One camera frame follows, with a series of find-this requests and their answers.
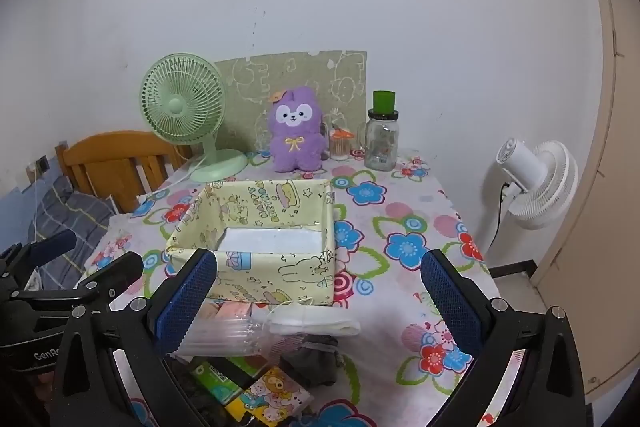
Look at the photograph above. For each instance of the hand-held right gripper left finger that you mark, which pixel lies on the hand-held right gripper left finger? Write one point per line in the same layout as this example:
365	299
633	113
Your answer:
185	302

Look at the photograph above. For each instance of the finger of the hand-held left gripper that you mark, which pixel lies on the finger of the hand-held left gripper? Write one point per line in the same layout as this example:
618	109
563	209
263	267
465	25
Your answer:
117	272
52	244

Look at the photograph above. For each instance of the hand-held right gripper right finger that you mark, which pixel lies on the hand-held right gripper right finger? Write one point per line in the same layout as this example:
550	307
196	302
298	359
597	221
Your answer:
452	302

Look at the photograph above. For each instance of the clear plastic packet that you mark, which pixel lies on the clear plastic packet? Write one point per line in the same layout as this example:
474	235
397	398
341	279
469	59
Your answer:
225	334

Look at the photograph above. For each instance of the green tissue packet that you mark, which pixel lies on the green tissue packet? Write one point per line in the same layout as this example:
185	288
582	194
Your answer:
215	374

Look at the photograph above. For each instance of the yellow printed storage box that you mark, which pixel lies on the yellow printed storage box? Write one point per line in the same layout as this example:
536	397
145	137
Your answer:
280	274

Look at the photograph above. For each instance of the yellow packet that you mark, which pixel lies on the yellow packet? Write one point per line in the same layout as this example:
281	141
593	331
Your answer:
237	408

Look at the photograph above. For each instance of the cartoon print tissue packet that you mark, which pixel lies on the cartoon print tissue packet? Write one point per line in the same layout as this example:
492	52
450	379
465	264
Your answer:
275	394

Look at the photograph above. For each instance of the white cloth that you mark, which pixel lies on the white cloth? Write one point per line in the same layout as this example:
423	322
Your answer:
320	324

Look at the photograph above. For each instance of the grey cloth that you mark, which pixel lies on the grey cloth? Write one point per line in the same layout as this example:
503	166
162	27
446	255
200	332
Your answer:
310	364

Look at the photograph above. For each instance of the grey plaid blanket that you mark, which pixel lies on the grey plaid blanket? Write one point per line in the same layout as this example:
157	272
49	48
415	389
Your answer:
80	212

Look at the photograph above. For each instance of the white standing fan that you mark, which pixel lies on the white standing fan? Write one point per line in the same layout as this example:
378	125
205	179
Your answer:
545	182

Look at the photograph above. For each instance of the glass jar with green lid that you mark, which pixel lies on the glass jar with green lid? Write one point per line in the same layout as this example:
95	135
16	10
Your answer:
382	142

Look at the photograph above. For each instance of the green desk fan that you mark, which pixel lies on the green desk fan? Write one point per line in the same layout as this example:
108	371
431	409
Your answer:
175	104

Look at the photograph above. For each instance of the beige wooden door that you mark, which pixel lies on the beige wooden door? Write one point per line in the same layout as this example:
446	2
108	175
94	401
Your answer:
605	207

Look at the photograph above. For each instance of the small jar with orange lid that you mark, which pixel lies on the small jar with orange lid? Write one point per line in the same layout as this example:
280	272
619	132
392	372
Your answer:
340	147

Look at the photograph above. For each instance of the purple plush toy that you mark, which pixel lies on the purple plush toy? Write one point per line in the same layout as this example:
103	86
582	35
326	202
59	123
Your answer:
295	142

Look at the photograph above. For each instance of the green printed board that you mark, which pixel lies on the green printed board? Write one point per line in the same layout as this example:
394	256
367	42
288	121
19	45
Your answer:
310	72

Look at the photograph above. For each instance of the wall power outlet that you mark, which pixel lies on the wall power outlet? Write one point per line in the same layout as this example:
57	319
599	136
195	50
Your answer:
42	164

